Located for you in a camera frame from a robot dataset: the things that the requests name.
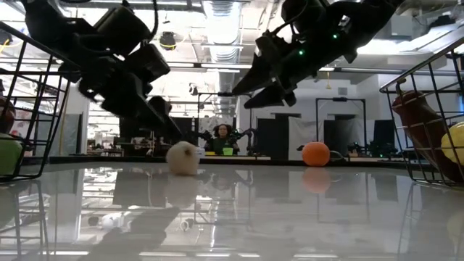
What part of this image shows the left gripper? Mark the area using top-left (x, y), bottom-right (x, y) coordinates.
top-left (57, 36), bottom-right (184, 143)

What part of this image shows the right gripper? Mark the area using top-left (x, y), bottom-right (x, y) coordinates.
top-left (231, 21), bottom-right (363, 109)

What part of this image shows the dark red sausage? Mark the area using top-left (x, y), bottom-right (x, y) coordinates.
top-left (391, 90), bottom-right (464, 183)

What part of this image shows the yellow produce item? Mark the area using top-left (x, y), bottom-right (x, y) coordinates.
top-left (440, 121), bottom-right (464, 167)

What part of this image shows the white hanging sheet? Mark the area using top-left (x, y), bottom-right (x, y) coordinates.
top-left (288, 116), bottom-right (326, 160)

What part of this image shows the person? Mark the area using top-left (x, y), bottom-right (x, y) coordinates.
top-left (208, 123), bottom-right (241, 156)

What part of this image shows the wooden background desk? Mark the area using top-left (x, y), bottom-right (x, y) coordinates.
top-left (199, 154), bottom-right (272, 161)

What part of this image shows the black dome ceiling fixture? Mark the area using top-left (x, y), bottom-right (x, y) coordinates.
top-left (159, 31), bottom-right (178, 51)

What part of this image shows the round orange fruit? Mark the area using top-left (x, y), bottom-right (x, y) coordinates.
top-left (301, 141), bottom-right (331, 167)

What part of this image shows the grey fabric partition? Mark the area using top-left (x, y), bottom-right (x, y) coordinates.
top-left (45, 112), bottom-right (83, 157)

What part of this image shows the black display screen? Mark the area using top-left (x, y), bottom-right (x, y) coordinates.
top-left (373, 118), bottom-right (395, 144)

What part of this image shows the white red-patterned banner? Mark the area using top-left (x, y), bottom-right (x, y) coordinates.
top-left (0, 108), bottom-right (39, 157)

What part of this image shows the green lime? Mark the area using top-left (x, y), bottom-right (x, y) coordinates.
top-left (0, 133), bottom-right (23, 178)

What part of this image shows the black table edge frame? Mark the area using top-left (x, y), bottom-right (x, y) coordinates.
top-left (14, 154), bottom-right (410, 170)

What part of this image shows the ribbed silver ventilation duct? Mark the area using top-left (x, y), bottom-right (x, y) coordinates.
top-left (202, 0), bottom-right (242, 117)

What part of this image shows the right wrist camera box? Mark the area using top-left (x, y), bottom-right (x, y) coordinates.
top-left (281, 0), bottom-right (327, 36)

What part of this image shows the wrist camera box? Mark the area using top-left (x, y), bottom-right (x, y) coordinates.
top-left (281, 0), bottom-right (327, 36)
top-left (93, 5), bottom-right (152, 55)

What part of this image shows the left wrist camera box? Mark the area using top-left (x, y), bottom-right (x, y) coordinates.
top-left (93, 5), bottom-right (152, 55)

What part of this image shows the black wire basket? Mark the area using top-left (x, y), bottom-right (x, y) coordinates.
top-left (379, 36), bottom-right (464, 188)
top-left (0, 20), bottom-right (83, 182)

